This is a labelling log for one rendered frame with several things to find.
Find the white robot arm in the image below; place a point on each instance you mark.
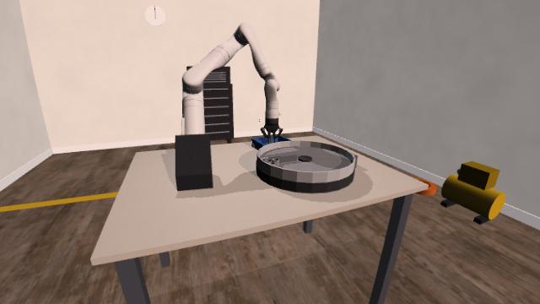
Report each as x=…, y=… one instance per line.
x=192, y=121

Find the blue crate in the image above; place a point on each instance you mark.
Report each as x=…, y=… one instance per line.
x=257, y=143

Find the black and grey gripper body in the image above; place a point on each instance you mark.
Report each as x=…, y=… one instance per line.
x=272, y=123

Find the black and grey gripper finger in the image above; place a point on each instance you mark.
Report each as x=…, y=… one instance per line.
x=267, y=135
x=274, y=137

